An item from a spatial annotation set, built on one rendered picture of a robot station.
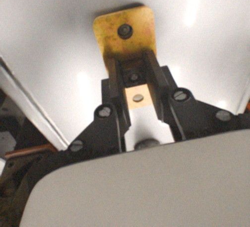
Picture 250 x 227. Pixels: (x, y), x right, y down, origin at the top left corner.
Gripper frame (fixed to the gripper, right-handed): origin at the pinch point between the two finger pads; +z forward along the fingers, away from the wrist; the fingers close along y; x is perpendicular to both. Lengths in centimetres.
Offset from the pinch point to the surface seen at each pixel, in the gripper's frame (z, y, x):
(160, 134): 3.0, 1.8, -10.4
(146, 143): 2.5, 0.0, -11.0
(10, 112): 33, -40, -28
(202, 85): 3.0, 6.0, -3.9
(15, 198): 0.5, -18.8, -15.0
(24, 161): 6.0, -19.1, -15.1
